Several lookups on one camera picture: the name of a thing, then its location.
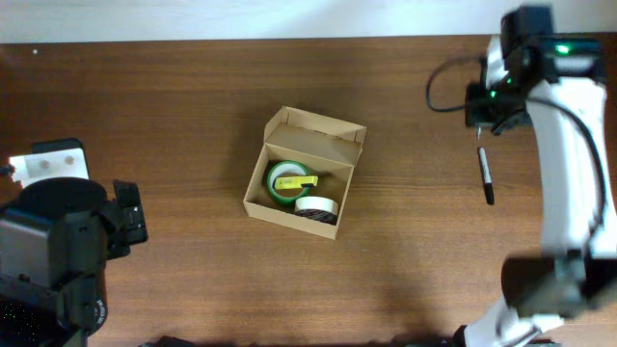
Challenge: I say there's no black marker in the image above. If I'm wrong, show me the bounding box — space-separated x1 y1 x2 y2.
477 147 495 205

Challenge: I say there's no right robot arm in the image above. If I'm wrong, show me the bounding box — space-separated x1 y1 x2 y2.
455 5 616 346

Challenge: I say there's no yellow highlighter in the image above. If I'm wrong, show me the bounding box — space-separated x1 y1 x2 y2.
273 175 318 190

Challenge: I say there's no cardboard box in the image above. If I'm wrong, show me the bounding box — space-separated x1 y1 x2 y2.
243 106 366 239

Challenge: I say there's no beige tape roll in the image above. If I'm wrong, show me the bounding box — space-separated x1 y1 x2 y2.
294 197 339 225

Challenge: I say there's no green tape roll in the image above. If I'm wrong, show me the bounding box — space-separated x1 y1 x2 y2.
267 161 309 206

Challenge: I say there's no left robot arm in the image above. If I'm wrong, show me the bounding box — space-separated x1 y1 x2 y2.
1 138 148 346

